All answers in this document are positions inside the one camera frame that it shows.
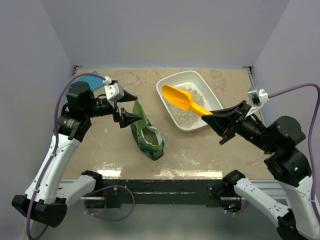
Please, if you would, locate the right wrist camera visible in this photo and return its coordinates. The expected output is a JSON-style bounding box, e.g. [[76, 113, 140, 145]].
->
[[247, 86, 269, 110]]

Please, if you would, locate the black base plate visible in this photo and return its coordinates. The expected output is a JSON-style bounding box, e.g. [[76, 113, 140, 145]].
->
[[74, 178, 253, 210]]

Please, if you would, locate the yellow plastic scoop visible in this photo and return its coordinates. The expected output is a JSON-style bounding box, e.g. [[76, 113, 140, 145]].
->
[[161, 85, 211, 117]]

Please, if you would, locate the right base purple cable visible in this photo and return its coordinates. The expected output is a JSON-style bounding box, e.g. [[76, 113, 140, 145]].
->
[[223, 193, 251, 216]]

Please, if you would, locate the white litter box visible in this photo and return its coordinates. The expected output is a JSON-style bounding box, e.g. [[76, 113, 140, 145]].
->
[[156, 70, 223, 132]]

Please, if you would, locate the blue studded plate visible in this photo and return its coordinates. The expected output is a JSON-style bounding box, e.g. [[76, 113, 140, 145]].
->
[[69, 75, 105, 92]]

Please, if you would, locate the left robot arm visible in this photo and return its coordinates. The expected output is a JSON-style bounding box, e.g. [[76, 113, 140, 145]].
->
[[11, 80, 142, 228]]

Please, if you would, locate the grey cat litter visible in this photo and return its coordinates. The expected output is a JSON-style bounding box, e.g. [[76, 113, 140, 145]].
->
[[164, 84, 205, 129]]

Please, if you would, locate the green litter bag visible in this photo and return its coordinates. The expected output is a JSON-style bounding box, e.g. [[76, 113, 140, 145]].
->
[[130, 100, 165, 161]]

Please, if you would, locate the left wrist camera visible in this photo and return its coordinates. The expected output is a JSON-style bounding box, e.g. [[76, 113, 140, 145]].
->
[[104, 83, 125, 103]]

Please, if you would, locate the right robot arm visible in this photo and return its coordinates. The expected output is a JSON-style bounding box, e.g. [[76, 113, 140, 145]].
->
[[201, 101, 320, 240]]

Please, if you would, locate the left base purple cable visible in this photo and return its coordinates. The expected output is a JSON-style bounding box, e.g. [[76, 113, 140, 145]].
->
[[84, 184, 136, 221]]

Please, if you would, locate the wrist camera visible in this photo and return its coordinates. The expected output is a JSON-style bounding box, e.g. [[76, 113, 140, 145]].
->
[[247, 86, 269, 110], [104, 83, 125, 103]]

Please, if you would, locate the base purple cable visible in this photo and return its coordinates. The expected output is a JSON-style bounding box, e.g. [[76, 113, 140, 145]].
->
[[84, 184, 136, 221], [223, 193, 251, 216]]

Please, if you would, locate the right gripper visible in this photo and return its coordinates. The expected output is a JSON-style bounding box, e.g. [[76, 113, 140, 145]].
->
[[201, 97, 277, 152]]

